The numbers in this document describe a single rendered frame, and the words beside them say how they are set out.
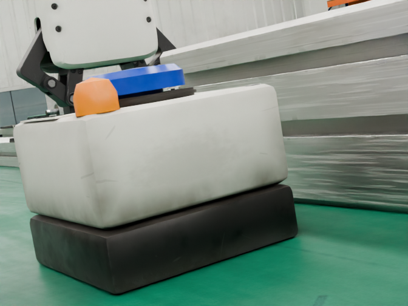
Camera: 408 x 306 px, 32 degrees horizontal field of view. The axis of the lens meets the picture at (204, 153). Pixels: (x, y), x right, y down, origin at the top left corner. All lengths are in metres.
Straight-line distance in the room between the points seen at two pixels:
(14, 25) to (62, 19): 11.63
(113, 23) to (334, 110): 0.33
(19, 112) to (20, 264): 11.72
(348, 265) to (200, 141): 0.07
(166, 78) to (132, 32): 0.35
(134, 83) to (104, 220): 0.06
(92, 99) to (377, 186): 0.13
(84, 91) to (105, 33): 0.36
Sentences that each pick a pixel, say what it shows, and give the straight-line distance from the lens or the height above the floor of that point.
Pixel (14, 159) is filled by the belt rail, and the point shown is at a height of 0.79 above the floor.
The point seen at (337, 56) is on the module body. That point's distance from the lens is 0.32.
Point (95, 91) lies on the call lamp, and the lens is 0.23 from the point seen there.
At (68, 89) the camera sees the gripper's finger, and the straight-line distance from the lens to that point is 0.59.
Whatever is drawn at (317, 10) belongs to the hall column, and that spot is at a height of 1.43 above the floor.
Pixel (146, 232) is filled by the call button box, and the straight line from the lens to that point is 0.24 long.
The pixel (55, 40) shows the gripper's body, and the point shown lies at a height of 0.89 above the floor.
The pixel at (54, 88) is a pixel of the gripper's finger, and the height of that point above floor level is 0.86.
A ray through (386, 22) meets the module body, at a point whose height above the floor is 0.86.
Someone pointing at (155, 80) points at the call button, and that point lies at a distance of 0.26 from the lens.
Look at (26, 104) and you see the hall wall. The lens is 12.08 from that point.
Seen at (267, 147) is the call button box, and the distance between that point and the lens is 0.26.
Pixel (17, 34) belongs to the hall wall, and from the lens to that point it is 12.19.
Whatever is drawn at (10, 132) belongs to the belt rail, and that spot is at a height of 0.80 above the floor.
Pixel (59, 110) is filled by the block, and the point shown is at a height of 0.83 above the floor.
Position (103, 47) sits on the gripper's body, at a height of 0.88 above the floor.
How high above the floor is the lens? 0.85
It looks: 6 degrees down
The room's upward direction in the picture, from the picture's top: 9 degrees counter-clockwise
